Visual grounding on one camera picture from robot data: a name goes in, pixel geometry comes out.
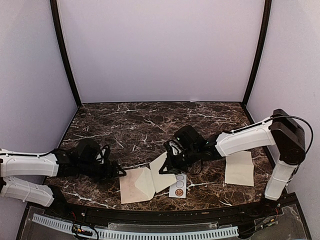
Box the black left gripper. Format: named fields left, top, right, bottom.
left=78, top=159, right=127, bottom=185

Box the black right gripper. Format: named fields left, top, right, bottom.
left=158, top=146, right=199, bottom=175

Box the cream letter sheet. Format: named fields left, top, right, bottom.
left=224, top=151, right=254, bottom=187
left=149, top=152, right=177, bottom=193

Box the pink envelope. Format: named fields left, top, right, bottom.
left=119, top=167, right=156, bottom=204

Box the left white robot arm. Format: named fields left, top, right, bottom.
left=0, top=139, right=127, bottom=218

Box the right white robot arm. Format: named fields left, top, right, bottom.
left=158, top=108, right=312, bottom=217

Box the white sticker sheet with seals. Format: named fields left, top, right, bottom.
left=168, top=174, right=187, bottom=199

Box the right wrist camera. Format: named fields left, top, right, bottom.
left=163, top=140, right=183, bottom=156

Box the white slotted cable duct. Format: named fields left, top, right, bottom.
left=32, top=213, right=239, bottom=240

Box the black front table rail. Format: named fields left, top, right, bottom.
left=44, top=182, right=286, bottom=225

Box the black left frame post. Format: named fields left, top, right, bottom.
left=49, top=0, right=82, bottom=108

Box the black frame post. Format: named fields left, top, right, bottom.
left=49, top=0, right=82, bottom=108
left=241, top=0, right=272, bottom=108

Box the black right frame post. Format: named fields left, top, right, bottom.
left=241, top=0, right=272, bottom=108

